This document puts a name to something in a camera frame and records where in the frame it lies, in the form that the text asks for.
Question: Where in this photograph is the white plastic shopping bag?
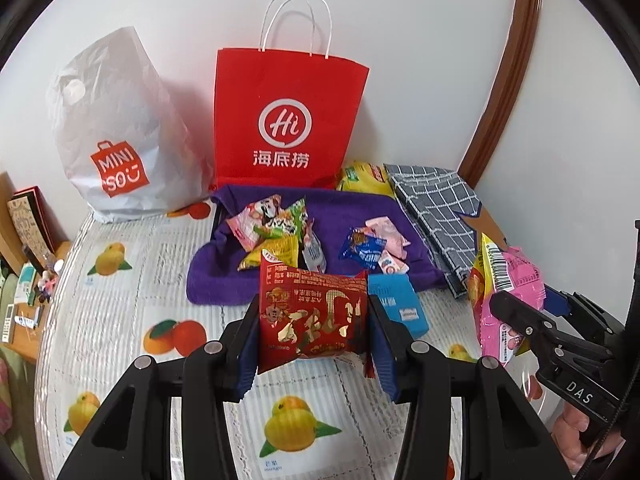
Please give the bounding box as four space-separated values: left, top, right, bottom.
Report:
46 26 216 225

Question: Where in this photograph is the fruit print tablecloth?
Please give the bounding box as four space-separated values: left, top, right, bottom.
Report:
32 205 566 480

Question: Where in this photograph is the large pink yellow snack packet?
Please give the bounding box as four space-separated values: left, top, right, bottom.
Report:
467 232 547 358

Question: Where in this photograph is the yellow triangular snack packet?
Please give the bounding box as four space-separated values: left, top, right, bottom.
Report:
236 232 328 273

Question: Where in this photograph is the white remote control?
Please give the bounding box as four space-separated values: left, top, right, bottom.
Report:
0 302 16 343

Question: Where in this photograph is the pink panda snack packet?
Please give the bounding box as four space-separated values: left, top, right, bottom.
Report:
226 195 281 248

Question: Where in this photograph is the purple towel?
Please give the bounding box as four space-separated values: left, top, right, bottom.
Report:
186 184 448 307

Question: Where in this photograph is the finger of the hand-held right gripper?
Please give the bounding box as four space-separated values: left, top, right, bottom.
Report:
544 285 626 346
489 290 613 376

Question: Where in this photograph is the white red snack packet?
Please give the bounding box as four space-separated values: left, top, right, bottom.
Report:
300 237 328 273

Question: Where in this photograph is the red paper bag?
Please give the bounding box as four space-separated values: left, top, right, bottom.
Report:
212 0 371 192

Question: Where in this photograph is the red gold snack packet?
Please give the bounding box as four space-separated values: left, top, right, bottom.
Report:
257 249 371 376

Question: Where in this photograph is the light pink snack packet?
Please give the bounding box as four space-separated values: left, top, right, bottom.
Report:
365 215 426 261

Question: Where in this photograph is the yellow snack bag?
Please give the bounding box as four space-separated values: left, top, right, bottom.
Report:
336 160 396 197

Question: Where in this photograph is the patterned cover book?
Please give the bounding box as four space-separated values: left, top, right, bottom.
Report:
7 187 58 266

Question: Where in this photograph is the wooden headboard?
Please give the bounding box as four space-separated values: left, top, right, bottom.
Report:
0 171 23 273

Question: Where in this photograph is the wooden nightstand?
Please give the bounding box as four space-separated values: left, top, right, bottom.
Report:
10 241 73 361

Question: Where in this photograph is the teal white box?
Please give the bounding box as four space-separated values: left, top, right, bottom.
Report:
17 265 38 303

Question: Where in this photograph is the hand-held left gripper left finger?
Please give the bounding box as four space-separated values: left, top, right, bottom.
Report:
57 302 263 480

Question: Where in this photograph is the green bed sheet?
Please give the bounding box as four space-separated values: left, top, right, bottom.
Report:
0 270 36 461

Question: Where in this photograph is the wooden door frame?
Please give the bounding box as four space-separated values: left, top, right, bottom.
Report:
457 0 545 188

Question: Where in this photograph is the person's right hand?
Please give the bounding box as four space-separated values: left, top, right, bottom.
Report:
555 402 621 465

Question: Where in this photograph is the small blue snack packet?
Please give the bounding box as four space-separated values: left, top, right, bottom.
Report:
339 227 403 266

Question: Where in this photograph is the blue tissue pack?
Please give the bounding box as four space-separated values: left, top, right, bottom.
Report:
367 274 430 339

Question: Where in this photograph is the grey checked folded cloth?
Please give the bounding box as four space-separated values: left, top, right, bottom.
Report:
384 162 506 301

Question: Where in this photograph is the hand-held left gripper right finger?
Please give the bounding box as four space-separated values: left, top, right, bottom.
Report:
367 300 571 480

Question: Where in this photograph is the green snack packet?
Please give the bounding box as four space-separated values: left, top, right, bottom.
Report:
255 197 308 251

